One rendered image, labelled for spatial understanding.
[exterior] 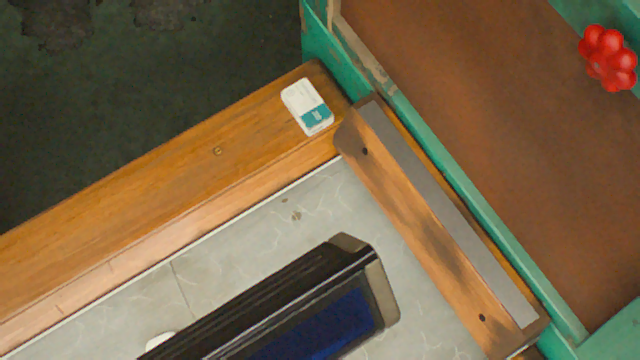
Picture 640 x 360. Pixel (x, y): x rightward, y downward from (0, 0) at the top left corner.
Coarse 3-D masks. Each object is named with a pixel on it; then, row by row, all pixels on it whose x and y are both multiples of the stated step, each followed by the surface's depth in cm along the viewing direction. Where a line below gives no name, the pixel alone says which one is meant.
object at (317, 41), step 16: (304, 0) 100; (304, 16) 103; (304, 32) 107; (320, 32) 101; (304, 48) 110; (320, 48) 105; (336, 48) 99; (336, 64) 102; (352, 64) 97; (336, 80) 106; (352, 80) 100; (352, 96) 104; (544, 336) 89; (560, 336) 85; (544, 352) 92; (560, 352) 87
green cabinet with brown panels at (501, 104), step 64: (320, 0) 95; (384, 0) 83; (448, 0) 71; (512, 0) 62; (576, 0) 53; (384, 64) 92; (448, 64) 78; (512, 64) 67; (576, 64) 59; (448, 128) 86; (512, 128) 73; (576, 128) 64; (512, 192) 80; (576, 192) 69; (512, 256) 85; (576, 256) 75; (576, 320) 82
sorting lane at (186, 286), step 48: (288, 192) 102; (336, 192) 102; (240, 240) 100; (288, 240) 100; (384, 240) 100; (144, 288) 98; (192, 288) 98; (240, 288) 97; (432, 288) 97; (48, 336) 96; (96, 336) 96; (144, 336) 95; (384, 336) 95; (432, 336) 95
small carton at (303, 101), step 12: (300, 84) 102; (288, 96) 102; (300, 96) 102; (312, 96) 102; (288, 108) 103; (300, 108) 101; (312, 108) 101; (324, 108) 101; (300, 120) 101; (312, 120) 100; (324, 120) 101; (312, 132) 101
